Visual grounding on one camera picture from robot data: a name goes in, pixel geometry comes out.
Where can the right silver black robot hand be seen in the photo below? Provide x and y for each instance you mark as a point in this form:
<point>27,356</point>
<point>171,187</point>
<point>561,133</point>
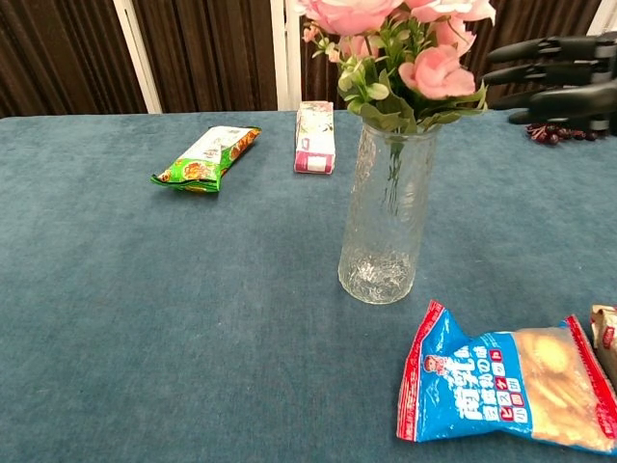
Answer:
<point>578,96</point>

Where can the pink artificial flower bouquet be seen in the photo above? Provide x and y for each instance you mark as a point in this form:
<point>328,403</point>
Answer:
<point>438,72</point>

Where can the transparent textured glass vase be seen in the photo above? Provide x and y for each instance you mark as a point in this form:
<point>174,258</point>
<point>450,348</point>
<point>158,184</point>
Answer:
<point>376,270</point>

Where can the blue velvet tablecloth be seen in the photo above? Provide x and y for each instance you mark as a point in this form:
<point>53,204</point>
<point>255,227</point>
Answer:
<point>193,313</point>

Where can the dark red grape bunch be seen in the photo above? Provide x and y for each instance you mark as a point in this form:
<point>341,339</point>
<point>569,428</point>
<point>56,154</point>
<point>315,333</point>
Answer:
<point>549,137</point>

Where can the dark brown curtain panel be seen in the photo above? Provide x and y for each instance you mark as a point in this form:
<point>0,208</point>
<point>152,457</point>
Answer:
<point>320,82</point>
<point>530,19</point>
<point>62,53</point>
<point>212,53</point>

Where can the gold red-printed snack packet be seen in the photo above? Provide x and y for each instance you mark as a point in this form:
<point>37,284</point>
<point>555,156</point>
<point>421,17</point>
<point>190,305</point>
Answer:
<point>606,333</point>

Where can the pink floral paper box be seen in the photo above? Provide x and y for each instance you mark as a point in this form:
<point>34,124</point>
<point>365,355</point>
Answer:
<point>314,140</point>

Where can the blue biscuit bag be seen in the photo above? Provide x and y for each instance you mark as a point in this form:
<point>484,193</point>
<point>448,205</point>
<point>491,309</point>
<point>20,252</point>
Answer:
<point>482,386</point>

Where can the green snack packet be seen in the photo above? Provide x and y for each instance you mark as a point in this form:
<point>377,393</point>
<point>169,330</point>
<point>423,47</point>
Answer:
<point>202,159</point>

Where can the white partition post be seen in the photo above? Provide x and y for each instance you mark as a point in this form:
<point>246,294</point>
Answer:
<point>602,17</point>
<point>284,62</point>
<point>137,53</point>

